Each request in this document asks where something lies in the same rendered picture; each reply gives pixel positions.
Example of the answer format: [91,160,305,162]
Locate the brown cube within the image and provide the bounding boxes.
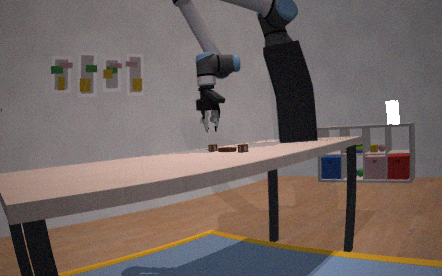
[238,144,248,152]
[208,144,218,152]

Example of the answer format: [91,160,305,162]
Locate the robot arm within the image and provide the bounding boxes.
[172,0,298,103]

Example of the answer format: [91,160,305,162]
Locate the brown rectangular tray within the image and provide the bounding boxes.
[218,147,237,152]

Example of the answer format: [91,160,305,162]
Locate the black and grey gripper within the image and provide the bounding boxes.
[196,85,220,132]

